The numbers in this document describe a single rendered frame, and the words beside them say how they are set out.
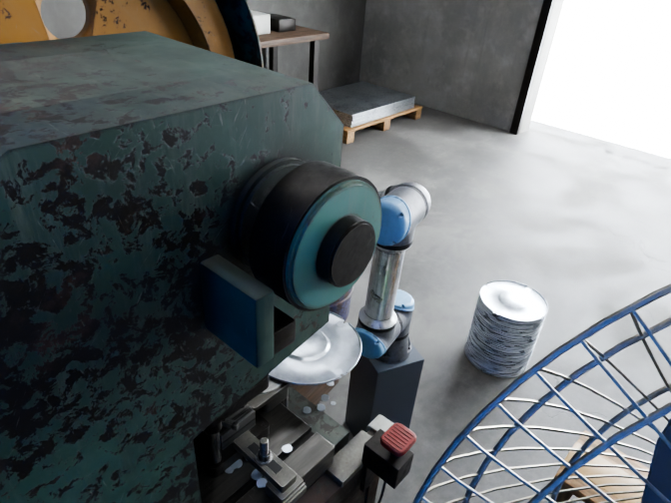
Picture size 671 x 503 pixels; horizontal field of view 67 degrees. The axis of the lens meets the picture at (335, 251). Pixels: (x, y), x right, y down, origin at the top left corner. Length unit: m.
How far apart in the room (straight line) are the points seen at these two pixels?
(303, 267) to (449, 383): 1.83
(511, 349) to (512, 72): 3.64
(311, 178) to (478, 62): 5.13
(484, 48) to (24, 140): 5.31
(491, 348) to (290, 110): 1.88
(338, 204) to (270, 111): 0.14
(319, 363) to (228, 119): 0.78
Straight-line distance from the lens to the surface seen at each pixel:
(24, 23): 1.09
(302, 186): 0.60
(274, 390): 1.20
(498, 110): 5.65
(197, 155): 0.59
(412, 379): 1.84
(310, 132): 0.71
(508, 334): 2.33
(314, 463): 1.18
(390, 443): 1.16
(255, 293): 0.60
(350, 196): 0.62
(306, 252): 0.59
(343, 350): 1.30
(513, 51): 5.53
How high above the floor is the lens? 1.67
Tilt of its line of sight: 33 degrees down
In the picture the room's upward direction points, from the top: 4 degrees clockwise
